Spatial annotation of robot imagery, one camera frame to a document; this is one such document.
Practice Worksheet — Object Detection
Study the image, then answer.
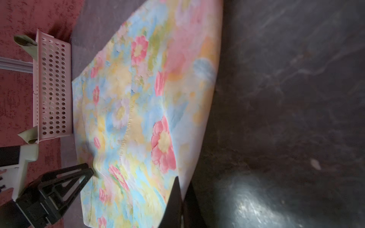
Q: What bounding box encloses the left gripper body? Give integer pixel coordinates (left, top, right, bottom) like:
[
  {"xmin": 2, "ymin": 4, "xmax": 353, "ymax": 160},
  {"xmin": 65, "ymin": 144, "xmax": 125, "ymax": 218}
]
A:
[{"xmin": 1, "ymin": 183, "xmax": 62, "ymax": 228}]

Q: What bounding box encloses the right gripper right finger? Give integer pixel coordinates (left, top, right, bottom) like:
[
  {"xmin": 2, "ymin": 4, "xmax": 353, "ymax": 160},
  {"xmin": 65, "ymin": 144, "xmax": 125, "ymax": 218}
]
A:
[{"xmin": 183, "ymin": 182, "xmax": 207, "ymax": 228}]

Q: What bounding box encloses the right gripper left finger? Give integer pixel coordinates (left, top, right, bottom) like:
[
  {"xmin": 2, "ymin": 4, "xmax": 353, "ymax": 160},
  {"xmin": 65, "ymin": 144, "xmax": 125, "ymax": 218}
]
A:
[{"xmin": 159, "ymin": 176, "xmax": 183, "ymax": 228}]

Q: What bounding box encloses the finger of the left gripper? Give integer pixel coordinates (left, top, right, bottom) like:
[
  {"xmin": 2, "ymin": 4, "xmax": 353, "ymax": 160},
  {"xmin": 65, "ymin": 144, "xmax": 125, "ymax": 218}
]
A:
[{"xmin": 38, "ymin": 163, "xmax": 94, "ymax": 217}]

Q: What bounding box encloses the pastel floral skirt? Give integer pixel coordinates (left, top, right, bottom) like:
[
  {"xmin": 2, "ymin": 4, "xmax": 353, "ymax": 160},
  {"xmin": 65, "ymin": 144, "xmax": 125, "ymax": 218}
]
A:
[{"xmin": 72, "ymin": 1, "xmax": 223, "ymax": 228}]

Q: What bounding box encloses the olive green garment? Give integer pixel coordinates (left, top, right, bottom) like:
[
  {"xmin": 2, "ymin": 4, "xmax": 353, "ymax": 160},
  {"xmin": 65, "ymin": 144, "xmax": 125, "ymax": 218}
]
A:
[{"xmin": 14, "ymin": 35, "xmax": 38, "ymax": 144}]

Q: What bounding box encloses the pink plastic basket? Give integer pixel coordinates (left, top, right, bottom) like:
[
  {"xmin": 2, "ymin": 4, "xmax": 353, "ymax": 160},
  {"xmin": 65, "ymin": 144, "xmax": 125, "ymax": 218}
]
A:
[{"xmin": 33, "ymin": 30, "xmax": 73, "ymax": 142}]

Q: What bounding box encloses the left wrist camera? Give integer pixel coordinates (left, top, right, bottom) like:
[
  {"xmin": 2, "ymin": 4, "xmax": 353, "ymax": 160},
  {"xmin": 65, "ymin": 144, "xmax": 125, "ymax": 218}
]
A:
[{"xmin": 1, "ymin": 144, "xmax": 39, "ymax": 201}]

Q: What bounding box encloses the left aluminium corner post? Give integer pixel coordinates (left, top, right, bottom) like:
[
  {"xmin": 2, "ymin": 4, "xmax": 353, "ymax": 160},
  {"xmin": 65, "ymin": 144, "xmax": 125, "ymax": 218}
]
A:
[{"xmin": 0, "ymin": 57, "xmax": 33, "ymax": 74}]

